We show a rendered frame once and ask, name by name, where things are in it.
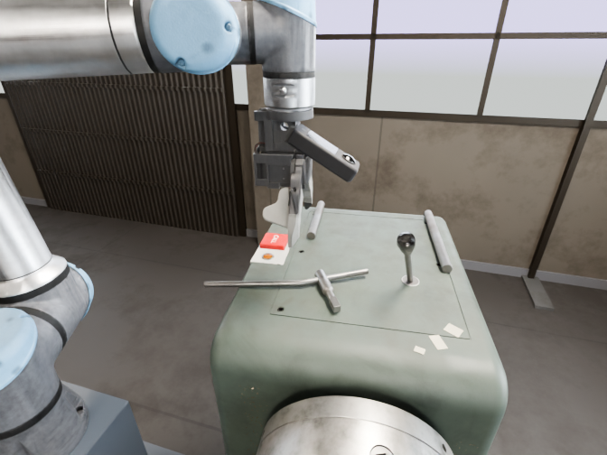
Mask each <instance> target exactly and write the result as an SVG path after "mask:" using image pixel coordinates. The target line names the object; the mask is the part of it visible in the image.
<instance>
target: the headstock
mask: <svg viewBox="0 0 607 455"><path fill-rule="evenodd" d="M315 210H316V208H312V207H310V208H309V209H305V208H304V207H302V212H301V224H300V236H299V238H298V239H297V240H296V242H295V243H294V245H293V247H290V250H289V252H288V254H287V257H286V259H285V262H284V264H283V265H272V264H263V263H254V262H252V263H251V265H250V267H249V268H248V270H247V272H246V274H245V276H244V278H243V280H242V281H282V280H304V279H309V278H314V277H315V276H314V273H315V272H316V271H317V270H320V269H321V270H323V271H324V272H325V274H326V275H330V274H339V273H345V272H350V271H355V270H360V269H366V268H367V269H369V273H368V274H364V275H358V276H353V277H348V278H343V279H338V280H332V281H330V283H331V285H332V288H333V294H334V296H336V297H337V299H338V301H339V303H340V305H341V311H338V312H333V311H332V307H331V305H330V304H329V300H328V298H327V296H326V295H324V294H323V293H322V290H321V288H320V286H319V284H318V283H313V284H308V285H303V286H260V287H239V288H238V290H237V292H236V294H235V296H234V298H233V299H232V301H231V303H230V305H229V307H228V309H227V311H226V313H225V315H224V317H223V319H222V321H221V323H220V325H219V327H218V328H217V330H216V333H215V335H214V338H213V341H212V344H211V348H210V370H211V375H212V380H213V385H214V390H215V395H216V401H217V406H218V411H219V420H220V426H221V430H222V436H223V440H224V446H225V451H226V455H254V454H255V455H257V449H258V446H259V443H260V440H261V436H262V433H263V430H264V428H265V426H266V423H267V422H268V420H269V419H270V418H271V417H272V416H273V415H274V414H275V413H277V412H278V411H279V410H281V409H282V408H284V407H286V406H288V405H289V404H293V403H296V402H298V401H302V400H304V399H308V398H313V397H319V396H330V395H341V396H354V397H360V398H366V399H370V400H374V401H378V402H381V403H384V404H389V405H392V406H395V407H396V408H399V409H401V410H403V411H406V412H408V413H411V414H412V415H414V416H415V417H417V418H419V419H420V420H422V421H423V422H425V423H427V424H428V425H429V426H431V427H432V428H433V429H434V430H436V431H437V432H438V433H439V434H440V435H441V436H442V437H443V438H444V440H445V441H446V442H447V444H448V445H449V447H450V448H451V450H452V452H453V453H454V454H456V455H487V454H488V452H489V449H490V446H491V444H492V442H493V440H494V437H495V435H496V433H497V430H498V428H499V426H500V423H501V420H502V418H503V416H504V413H505V411H506V407H507V403H508V382H507V378H506V374H505V371H504V368H503V365H502V363H501V361H500V357H499V354H498V352H497V349H496V348H495V345H494V343H493V340H492V338H491V335H490V332H489V330H488V327H487V325H486V322H485V320H484V318H483V316H482V313H481V309H480V307H479V304H478V303H477V300H476V298H475V295H474V293H473V290H472V287H471V285H470V282H469V280H468V277H467V275H466V273H465V271H464V268H463V266H462V262H461V259H460V257H459V255H458V253H457V250H456V248H455V245H454V242H453V239H452V237H451V234H450V232H449V229H448V227H447V225H446V223H445V221H444V220H443V219H442V218H440V217H434V220H435V223H436V225H437V227H438V230H439V232H440V235H441V238H442V240H443V242H444V246H445V249H446V252H447V254H448V256H449V258H450V261H451V264H452V266H453V270H452V271H451V272H450V273H444V272H443V270H442V267H441V265H440V262H439V259H438V256H437V253H436V251H435V248H434V243H433V240H432V238H431V235H430V232H429V229H428V226H427V223H426V220H425V216H420V215H408V214H397V213H384V212H372V211H360V210H347V209H323V212H322V217H321V221H320V224H319V227H318V230H317V234H316V237H315V239H313V240H311V239H309V238H308V237H307V233H308V230H309V227H310V225H311V222H312V219H313V215H314V212H315ZM403 232H410V233H412V234H413V235H414V236H415V239H416V246H415V248H414V251H413V252H412V254H411V259H412V269H413V276H414V277H416V278H417V279H418V280H419V285H417V286H408V285H405V284H404V283H402V277H403V276H405V275H406V263H405V256H404V254H403V253H402V252H401V251H400V249H399V248H398V246H397V236H398V235H399V234H400V233H403ZM449 323H450V324H452V325H453V326H455V327H457V328H459V329H461V330H463V333H462V334H461V335H460V337H459V338H457V337H455V336H454V335H452V334H451V333H449V332H447V331H445V330H444V328H445V327H446V326H447V325H448V324H449ZM433 335H439V336H440V337H441V339H442V340H443V342H444V344H445V345H446V346H447V348H446V349H439V350H437V348H436V347H435V345H434V343H433V341H431V339H430V338H429V336H433ZM415 346H418V347H419V348H424V349H425V353H424V355H423V354H420V353H418V352H415V351H414V349H415ZM240 385H241V386H240ZM249 388H250V389H249ZM251 388H254V389H251ZM258 388H259V389H260V390H259V389H258ZM243 389H245V390H246V391H245V390H243ZM251 390H252V391H253V392H252V391H251ZM257 393H258V395H257ZM242 394H243V395H242ZM251 397H254V398H251ZM244 402H245V403H244ZM253 402H254V403H253ZM260 406H261V407H260ZM255 407H256V408H255ZM252 410H253V411H252ZM263 411H264V412H263ZM249 414H250V415H249ZM249 417H250V418H249ZM252 417H253V418H252ZM257 417H258V418H257ZM261 419H262V420H261ZM251 420H253V421H251ZM261 425H262V426H261ZM246 427H247V428H246ZM253 431H254V432H253ZM259 436H260V437H259ZM253 443H254V445H253ZM460 444H461V445H460ZM470 444H471V445H470ZM257 445H258V446H257ZM454 445H455V446H454ZM474 445H475V446H474ZM459 447H460V449H459ZM478 447H479V448H478ZM248 449H250V450H248ZM253 453H254V454H253ZM454 454H453V455H454Z"/></svg>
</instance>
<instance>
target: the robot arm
mask: <svg viewBox="0 0 607 455"><path fill-rule="evenodd" d="M316 28H317V23H316V13H315V0H257V1H253V2H252V1H228V0H0V81H7V80H25V79H58V78H75V77H92V76H109V75H126V74H144V73H174V72H188V73H191V74H197V75H205V74H211V73H214V72H216V71H219V70H221V69H223V68H224V67H225V66H227V65H257V64H262V69H263V82H264V98H265V105H266V106H267V107H261V108H259V109H258V111H254V118H255V121H258V137H259V143H257V144H256V145H255V149H254V153H253V159H254V173H255V185H256V186H266V187H267V188H268V189H280V187H281V188H282V189H281V190H280V191H279V194H278V200H277V202H276V203H275V204H273V205H270V206H268V207H265V208H264V210H263V218H264V220H266V221H268V222H271V223H273V224H276V225H278V226H281V227H283V228H288V247H293V245H294V243H295V242H296V240H297V239H298V238H299V236H300V224H301V212H302V206H303V201H304V208H305V209H309V208H310V207H311V206H312V204H313V160H314V161H316V162H317V163H319V164H320V165H321V166H323V167H324V168H326V169H327V170H329V171H330V172H332V173H334V174H335V175H337V176H338V177H340V178H342V179H343V180H345V181H346V182H351V181H352V180H353V178H354V177H355V175H356V174H357V172H358V169H359V167H360V163H359V162H358V161H356V160H355V159H354V158H353V157H352V156H351V155H349V154H346V153H345V152H343V151H342V150H340V149H339V148H337V147H336V146H334V145H333V144H331V143H329V142H328V141H326V140H325V139H323V138H322V137H320V136H319V135H317V134H316V133H315V132H313V131H312V130H310V129H309V128H307V127H306V126H304V125H302V124H301V123H300V121H304V120H309V119H312V118H313V107H312V106H313V105H314V104H315V34H316ZM285 122H286V123H287V124H288V126H286V125H285ZM258 144H259V147H257V145H258ZM256 147H257V150H256ZM259 152H261V153H259ZM290 193H291V194H290ZM289 201H290V205H289ZM75 266H76V265H73V264H71V263H67V261H66V260H65V258H63V257H61V256H57V255H52V254H51V252H50V250H49V249H48V247H47V246H46V244H45V242H44V240H43V238H42V235H41V233H40V232H39V230H38V228H37V227H36V225H35V223H34V221H33V218H32V217H31V215H30V213H29V211H28V209H27V208H26V206H25V204H24V202H23V200H22V198H21V196H20V194H19V192H18V190H17V189H16V187H15V185H14V183H13V181H12V179H11V177H10V175H9V173H8V171H7V169H6V168H5V166H4V164H3V162H2V160H1V158H0V455H70V453H71V452H72V451H73V450H74V449H75V448H76V446H77V445H78V444H79V442H80V440H81V439H82V437H83V435H84V433H85V431H86V430H87V427H88V423H89V410H88V408H87V406H86V404H85V402H84V400H83V399H82V397H81V396H80V395H79V394H77V393H76V392H74V391H73V390H71V389H70V388H68V387H67V386H65V385H64V384H63V383H62V382H61V381H60V379H59V376H58V375H57V372H56V370H55V368H54V362H55V360H56V359H57V357H58V355H59V354H60V353H61V351H62V349H63V348H64V346H65V345H66V343H67V342H68V340H69V338H70V336H71V335H72V333H73V331H74V330H75V329H76V328H77V326H78V325H79V322H80V321H81V320H82V319H83V318H84V317H85V315H86V314H87V312H88V310H89V306H90V304H91V302H92V299H93V295H94V289H93V284H92V282H91V280H90V278H89V276H88V275H87V274H86V273H85V272H84V271H83V270H82V269H78V268H76V267H75Z"/></svg>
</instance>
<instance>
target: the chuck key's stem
mask: <svg viewBox="0 0 607 455"><path fill-rule="evenodd" d="M314 276H315V277H318V284H319V286H320V288H321V290H322V293H323V294H324V295H326V296H327V298H328V300H329V304H330V305H331V307H332V311H333V312H338V311H341V305H340V303H339V301H338V299H337V297H336V296H334V294H333V288H332V285H331V283H330V281H329V280H328V278H327V276H326V274H325V272H324V271H323V270H321V269H320V270H317V271H316V272H315V273H314Z"/></svg>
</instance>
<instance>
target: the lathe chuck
mask: <svg viewBox="0 0 607 455"><path fill-rule="evenodd" d="M376 446H381V447H384V448H386V449H388V450H389V451H390V452H391V453H392V455H439V454H438V453H437V452H436V451H434V450H433V449H431V448H430V447H429V446H427V445H426V444H424V443H422V442H421V441H419V440H418V439H416V438H414V437H412V436H410V435H408V434H406V433H403V432H401V431H398V430H396V429H393V428H390V427H387V426H385V425H381V424H378V423H374V422H367V421H362V420H357V419H350V418H339V417H323V418H312V419H306V420H301V421H297V422H292V423H289V424H287V425H285V426H282V427H280V428H278V429H277V430H275V431H273V432H271V433H270V434H269V435H268V436H266V437H265V439H264V440H263V441H262V442H261V444H260V446H259V447H258V450H257V455H369V453H370V451H371V450H372V449H373V448H374V447H376Z"/></svg>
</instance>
